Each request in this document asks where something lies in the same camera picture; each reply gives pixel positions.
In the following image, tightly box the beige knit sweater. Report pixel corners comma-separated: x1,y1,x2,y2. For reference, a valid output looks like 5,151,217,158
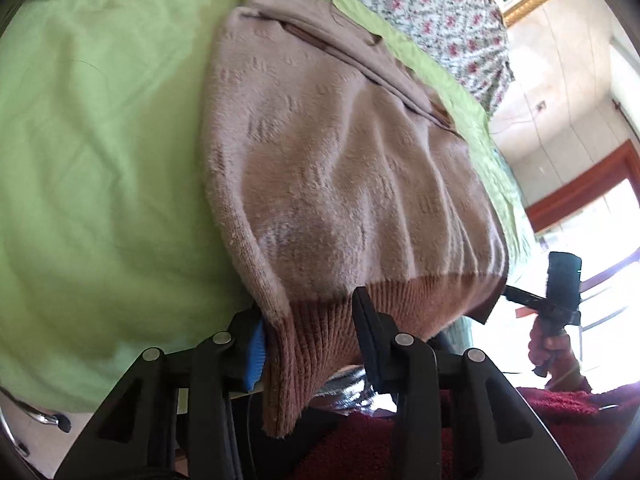
201,0,510,438

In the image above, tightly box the person's red fleece clothing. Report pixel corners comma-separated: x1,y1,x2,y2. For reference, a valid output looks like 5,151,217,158
292,384,638,480

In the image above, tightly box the green bed sheet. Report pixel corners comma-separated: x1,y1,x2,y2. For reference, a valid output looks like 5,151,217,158
0,0,538,413

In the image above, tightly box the brown wooden door frame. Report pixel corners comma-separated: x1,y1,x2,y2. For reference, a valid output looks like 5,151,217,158
525,140,640,235

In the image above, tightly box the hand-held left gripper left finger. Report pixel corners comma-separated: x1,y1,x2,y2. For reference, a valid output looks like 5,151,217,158
54,308,266,480

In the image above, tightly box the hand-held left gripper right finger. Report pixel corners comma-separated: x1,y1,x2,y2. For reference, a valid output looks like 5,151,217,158
351,286,577,480

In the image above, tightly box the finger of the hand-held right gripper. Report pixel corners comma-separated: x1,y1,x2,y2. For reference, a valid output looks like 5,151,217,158
502,284,549,312

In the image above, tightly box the floral quilt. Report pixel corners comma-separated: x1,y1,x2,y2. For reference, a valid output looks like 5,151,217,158
280,0,516,116

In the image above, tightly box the person's right hand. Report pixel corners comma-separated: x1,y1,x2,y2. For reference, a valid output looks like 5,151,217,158
527,316,594,394

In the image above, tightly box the chrome chair leg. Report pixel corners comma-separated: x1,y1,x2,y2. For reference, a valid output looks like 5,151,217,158
0,385,72,433

